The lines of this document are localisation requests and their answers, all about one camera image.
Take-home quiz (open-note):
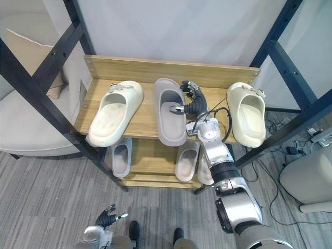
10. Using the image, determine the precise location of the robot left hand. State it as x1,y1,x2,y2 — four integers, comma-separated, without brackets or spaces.
94,204,128,227

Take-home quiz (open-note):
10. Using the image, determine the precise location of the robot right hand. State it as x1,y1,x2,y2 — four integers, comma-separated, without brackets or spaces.
168,79,209,115

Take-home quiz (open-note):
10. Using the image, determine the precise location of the large grey slipper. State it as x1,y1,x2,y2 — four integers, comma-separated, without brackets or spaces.
154,77,188,146

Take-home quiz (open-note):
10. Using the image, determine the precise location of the cream slipper with charm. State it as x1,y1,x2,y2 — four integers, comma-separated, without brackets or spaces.
88,80,145,147
226,82,267,148

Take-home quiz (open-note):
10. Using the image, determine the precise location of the wooden shoe rack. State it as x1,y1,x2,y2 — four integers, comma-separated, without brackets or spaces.
70,53,261,189

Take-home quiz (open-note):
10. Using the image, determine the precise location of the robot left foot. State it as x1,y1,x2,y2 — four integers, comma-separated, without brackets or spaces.
129,220,140,241

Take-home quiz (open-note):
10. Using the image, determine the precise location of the small grey slipper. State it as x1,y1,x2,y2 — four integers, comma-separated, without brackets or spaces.
111,137,133,178

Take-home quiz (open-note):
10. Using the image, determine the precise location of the beige armchair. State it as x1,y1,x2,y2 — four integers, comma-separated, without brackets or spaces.
0,10,90,159

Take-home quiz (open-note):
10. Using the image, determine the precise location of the white power strip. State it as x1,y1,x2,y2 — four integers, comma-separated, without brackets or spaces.
311,128,332,147

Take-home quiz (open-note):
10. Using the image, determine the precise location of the white rounded appliance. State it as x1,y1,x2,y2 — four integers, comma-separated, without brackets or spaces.
279,147,332,214

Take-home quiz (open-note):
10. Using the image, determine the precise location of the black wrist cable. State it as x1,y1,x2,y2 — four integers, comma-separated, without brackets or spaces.
207,107,232,143

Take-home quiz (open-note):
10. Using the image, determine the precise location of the black cable tangle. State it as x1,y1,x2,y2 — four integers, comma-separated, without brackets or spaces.
266,118,290,138

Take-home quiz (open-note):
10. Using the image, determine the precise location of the black metal frame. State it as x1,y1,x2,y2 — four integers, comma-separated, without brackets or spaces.
194,0,332,195
0,0,130,192

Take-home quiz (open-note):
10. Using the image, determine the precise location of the long black floor cable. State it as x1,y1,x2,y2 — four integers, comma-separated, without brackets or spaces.
259,153,332,226

